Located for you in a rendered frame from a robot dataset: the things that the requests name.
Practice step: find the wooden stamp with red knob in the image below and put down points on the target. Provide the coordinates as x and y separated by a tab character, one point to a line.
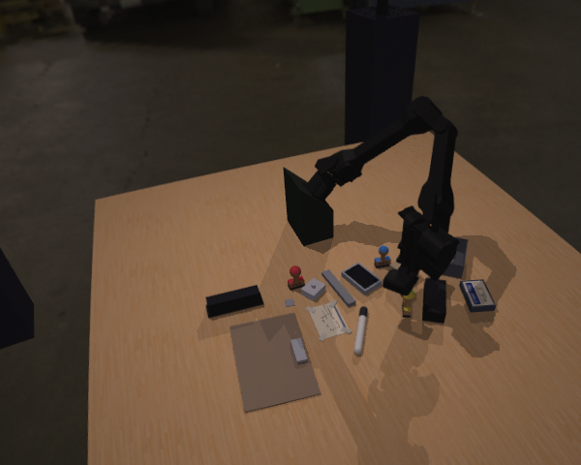
297	281

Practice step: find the blue and brown date stamp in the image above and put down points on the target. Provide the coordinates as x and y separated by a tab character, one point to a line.
383	261

